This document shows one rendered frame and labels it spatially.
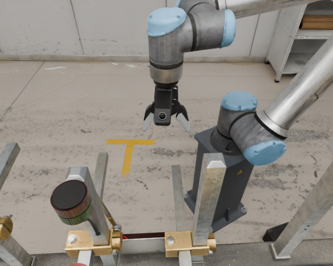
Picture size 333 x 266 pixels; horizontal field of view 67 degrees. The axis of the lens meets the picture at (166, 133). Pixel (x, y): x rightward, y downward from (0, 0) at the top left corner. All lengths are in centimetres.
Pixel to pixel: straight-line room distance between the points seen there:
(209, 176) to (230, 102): 66
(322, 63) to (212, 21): 44
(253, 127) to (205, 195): 54
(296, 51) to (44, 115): 286
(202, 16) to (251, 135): 51
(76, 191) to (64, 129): 195
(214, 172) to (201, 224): 19
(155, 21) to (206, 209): 43
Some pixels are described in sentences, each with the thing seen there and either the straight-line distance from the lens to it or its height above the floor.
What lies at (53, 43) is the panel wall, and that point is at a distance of 341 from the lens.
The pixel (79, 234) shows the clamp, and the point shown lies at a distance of 73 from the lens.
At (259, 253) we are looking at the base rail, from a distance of 91.
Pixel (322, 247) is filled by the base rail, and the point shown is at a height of 70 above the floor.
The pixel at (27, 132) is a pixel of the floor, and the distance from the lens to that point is 250.
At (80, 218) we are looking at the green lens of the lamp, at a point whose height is 111.
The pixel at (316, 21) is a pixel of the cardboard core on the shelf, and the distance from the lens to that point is 306.
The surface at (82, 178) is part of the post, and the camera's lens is 48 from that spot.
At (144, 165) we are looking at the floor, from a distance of 194.
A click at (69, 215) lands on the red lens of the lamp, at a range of 45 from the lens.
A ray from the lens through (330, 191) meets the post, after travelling 62.
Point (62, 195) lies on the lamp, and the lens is 46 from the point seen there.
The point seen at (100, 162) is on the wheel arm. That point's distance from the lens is 87.
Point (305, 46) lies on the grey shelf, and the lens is 348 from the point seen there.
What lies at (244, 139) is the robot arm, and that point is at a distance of 102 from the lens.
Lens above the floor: 151
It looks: 44 degrees down
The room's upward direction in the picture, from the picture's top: straight up
